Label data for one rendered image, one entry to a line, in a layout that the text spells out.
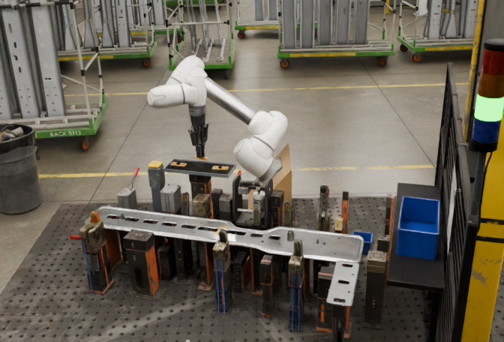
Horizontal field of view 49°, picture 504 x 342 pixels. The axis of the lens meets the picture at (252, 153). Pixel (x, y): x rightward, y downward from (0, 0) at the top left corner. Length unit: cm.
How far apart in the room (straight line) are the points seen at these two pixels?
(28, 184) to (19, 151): 35
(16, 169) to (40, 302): 239
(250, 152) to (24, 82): 403
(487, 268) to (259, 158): 167
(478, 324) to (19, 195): 412
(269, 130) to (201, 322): 122
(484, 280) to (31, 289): 212
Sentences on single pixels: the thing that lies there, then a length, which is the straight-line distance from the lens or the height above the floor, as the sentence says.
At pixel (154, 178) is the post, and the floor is 109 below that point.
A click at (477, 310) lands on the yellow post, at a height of 116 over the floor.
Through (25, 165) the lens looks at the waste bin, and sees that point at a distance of 520.
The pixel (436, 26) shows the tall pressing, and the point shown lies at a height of 53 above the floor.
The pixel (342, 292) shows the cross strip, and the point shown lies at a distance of 230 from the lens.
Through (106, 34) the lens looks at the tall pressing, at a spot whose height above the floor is 56.
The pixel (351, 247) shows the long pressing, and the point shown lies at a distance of 256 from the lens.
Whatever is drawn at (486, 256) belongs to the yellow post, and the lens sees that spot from 193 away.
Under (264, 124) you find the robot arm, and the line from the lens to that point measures 327.
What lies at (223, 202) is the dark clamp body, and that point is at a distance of 279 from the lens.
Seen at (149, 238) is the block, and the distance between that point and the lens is 264.
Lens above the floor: 239
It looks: 23 degrees down
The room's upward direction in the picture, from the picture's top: 2 degrees counter-clockwise
